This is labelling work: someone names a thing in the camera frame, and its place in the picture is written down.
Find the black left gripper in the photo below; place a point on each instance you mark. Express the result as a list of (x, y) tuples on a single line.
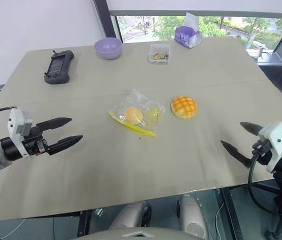
[(34, 142)]

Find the orange pineapple bun bread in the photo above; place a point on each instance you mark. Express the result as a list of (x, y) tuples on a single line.
[(184, 107)]

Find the beige table cover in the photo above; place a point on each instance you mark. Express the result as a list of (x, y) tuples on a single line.
[(106, 170)]

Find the purple tissue pack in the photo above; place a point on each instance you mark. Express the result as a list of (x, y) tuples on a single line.
[(186, 36)]

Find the black handheld controller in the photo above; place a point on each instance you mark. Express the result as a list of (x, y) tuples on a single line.
[(57, 67)]

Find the grey rounded robot leg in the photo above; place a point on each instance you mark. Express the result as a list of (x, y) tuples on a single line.
[(192, 215), (128, 215)]

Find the grey robot torso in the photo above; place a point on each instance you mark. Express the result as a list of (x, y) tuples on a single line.
[(136, 233)]

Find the small white device on sill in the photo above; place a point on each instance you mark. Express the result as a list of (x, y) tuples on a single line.
[(259, 47)]

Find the clear box of coloured pins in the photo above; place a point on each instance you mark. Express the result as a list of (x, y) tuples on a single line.
[(159, 55)]

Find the purple bowl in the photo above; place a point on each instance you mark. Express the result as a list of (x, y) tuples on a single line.
[(108, 48)]

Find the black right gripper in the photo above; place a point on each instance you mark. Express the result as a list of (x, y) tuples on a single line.
[(264, 153)]

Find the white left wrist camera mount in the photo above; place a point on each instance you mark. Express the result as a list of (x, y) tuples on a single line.
[(18, 122)]

